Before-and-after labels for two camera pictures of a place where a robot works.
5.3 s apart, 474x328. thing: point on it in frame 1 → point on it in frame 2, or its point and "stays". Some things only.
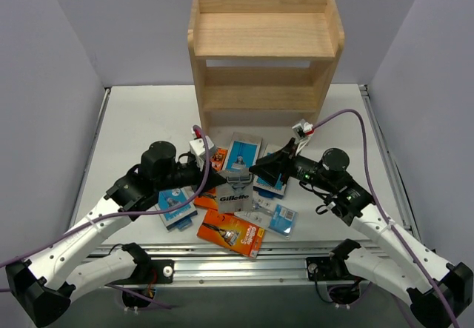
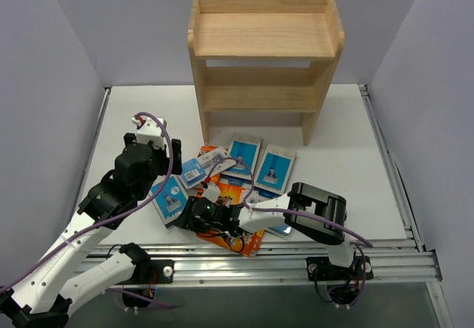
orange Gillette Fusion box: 232,232 stays
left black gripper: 202,174 → 175,156
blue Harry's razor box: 179,218 stays
